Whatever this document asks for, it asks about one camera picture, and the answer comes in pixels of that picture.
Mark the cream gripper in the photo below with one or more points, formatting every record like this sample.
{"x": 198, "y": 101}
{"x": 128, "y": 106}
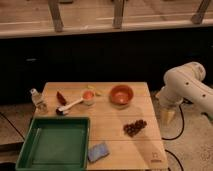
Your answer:
{"x": 167, "y": 115}

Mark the dark red grape bunch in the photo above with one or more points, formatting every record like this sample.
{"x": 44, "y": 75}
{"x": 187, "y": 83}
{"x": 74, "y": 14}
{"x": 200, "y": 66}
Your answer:
{"x": 134, "y": 128}

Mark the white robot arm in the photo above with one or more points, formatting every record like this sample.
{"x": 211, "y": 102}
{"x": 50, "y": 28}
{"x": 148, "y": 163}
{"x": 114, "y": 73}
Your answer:
{"x": 185, "y": 82}

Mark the red bowl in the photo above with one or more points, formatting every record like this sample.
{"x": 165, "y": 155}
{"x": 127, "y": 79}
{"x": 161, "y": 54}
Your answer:
{"x": 121, "y": 95}

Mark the wooden cutting board table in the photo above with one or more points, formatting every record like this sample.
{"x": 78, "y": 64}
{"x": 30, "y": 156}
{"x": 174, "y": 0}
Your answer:
{"x": 144, "y": 151}

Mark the yellow small object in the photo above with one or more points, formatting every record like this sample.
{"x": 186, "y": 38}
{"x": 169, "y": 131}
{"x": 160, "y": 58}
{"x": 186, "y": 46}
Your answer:
{"x": 95, "y": 90}

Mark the blue sponge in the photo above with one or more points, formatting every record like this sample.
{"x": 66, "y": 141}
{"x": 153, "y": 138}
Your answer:
{"x": 97, "y": 152}

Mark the clear cup with orange liquid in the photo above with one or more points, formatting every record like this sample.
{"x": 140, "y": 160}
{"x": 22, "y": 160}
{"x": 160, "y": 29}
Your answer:
{"x": 88, "y": 97}

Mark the dark red chili pepper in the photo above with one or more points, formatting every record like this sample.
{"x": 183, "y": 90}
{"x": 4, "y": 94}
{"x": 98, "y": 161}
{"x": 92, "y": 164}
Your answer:
{"x": 61, "y": 99}

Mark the green plastic tray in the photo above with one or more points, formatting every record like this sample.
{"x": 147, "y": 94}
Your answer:
{"x": 55, "y": 144}

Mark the clear plastic bottle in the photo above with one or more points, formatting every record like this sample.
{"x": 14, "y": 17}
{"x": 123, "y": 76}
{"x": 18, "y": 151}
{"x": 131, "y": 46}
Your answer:
{"x": 38, "y": 101}

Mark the wooden shelf rail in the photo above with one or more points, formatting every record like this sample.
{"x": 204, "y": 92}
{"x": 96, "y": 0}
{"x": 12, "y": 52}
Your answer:
{"x": 38, "y": 18}

